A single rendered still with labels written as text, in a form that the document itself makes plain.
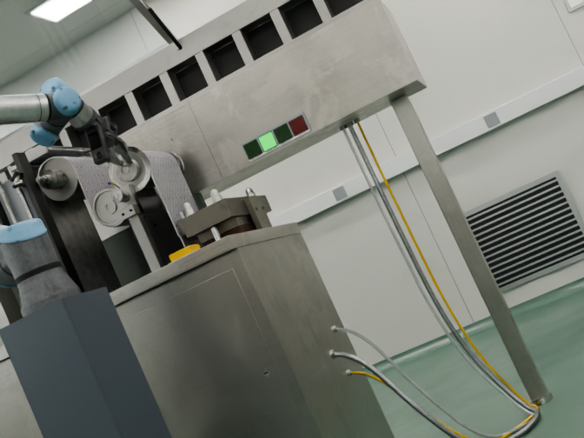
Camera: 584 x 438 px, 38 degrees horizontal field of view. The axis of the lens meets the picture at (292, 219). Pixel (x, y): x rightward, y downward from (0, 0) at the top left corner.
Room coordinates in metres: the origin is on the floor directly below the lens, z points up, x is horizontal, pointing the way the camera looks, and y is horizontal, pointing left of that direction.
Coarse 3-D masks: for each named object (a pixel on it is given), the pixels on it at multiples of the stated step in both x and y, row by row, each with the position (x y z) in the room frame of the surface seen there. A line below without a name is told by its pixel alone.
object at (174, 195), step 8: (160, 184) 2.62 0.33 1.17; (168, 184) 2.68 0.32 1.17; (176, 184) 2.74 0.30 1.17; (184, 184) 2.80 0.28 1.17; (160, 192) 2.60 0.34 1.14; (168, 192) 2.65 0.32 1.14; (176, 192) 2.72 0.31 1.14; (184, 192) 2.78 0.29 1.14; (168, 200) 2.63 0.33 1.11; (176, 200) 2.69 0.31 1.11; (184, 200) 2.75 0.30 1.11; (192, 200) 2.81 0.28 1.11; (168, 208) 2.61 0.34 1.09; (176, 208) 2.67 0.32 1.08; (176, 216) 2.64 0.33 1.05; (176, 224) 2.62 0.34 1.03; (176, 232) 2.60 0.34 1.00
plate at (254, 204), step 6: (246, 198) 2.66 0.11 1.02; (252, 198) 2.69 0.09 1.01; (258, 198) 2.74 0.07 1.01; (246, 204) 2.67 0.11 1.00; (252, 204) 2.66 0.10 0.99; (258, 204) 2.72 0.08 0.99; (252, 210) 2.66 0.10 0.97; (258, 210) 2.69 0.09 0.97; (264, 210) 2.75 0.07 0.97; (252, 216) 2.67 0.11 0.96; (258, 216) 2.67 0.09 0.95; (264, 216) 2.72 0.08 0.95; (258, 222) 2.66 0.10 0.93; (264, 222) 2.70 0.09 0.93; (270, 222) 2.76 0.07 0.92; (258, 228) 2.67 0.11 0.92; (264, 228) 2.69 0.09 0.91
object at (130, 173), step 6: (132, 162) 2.58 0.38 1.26; (120, 168) 2.60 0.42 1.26; (126, 168) 2.59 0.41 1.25; (132, 168) 2.59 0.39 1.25; (138, 168) 2.59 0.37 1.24; (120, 174) 2.60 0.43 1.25; (126, 174) 2.60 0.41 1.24; (132, 174) 2.59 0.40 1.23; (138, 174) 2.60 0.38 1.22; (126, 180) 2.60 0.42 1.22; (132, 180) 2.60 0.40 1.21
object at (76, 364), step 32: (32, 320) 1.97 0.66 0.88; (64, 320) 1.94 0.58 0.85; (96, 320) 2.03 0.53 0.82; (32, 352) 1.98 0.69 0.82; (64, 352) 1.96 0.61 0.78; (96, 352) 1.98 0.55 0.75; (128, 352) 2.10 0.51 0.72; (32, 384) 1.99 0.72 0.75; (64, 384) 1.97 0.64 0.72; (96, 384) 1.94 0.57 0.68; (128, 384) 2.05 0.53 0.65; (64, 416) 1.98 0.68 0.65; (96, 416) 1.95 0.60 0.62; (128, 416) 1.99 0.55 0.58; (160, 416) 2.12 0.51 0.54
